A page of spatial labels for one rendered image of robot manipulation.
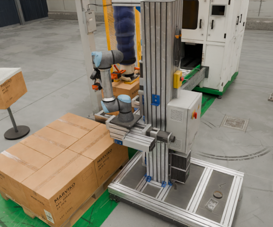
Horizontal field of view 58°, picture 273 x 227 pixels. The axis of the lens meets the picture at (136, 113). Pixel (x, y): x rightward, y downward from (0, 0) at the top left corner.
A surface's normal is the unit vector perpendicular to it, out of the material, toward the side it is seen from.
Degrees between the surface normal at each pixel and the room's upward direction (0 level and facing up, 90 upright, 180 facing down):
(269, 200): 0
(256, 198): 0
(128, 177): 0
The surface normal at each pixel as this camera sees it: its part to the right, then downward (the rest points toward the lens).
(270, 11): -0.49, 0.46
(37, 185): -0.05, -0.87
